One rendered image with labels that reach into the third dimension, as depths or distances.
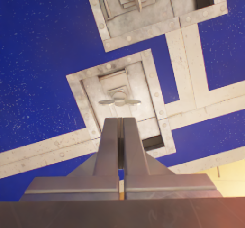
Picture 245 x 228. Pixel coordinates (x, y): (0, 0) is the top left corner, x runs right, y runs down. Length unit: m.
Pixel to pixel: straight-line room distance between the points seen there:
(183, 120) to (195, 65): 0.08
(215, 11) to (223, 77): 0.09
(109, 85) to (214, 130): 0.19
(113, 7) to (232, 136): 0.27
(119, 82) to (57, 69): 0.09
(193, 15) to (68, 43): 0.17
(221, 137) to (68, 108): 0.25
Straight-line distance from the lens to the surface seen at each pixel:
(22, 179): 0.37
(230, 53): 0.30
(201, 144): 0.32
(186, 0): 0.30
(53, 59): 0.27
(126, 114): 0.28
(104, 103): 0.24
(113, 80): 0.27
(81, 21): 0.26
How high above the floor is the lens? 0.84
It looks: 16 degrees up
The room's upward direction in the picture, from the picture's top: 162 degrees clockwise
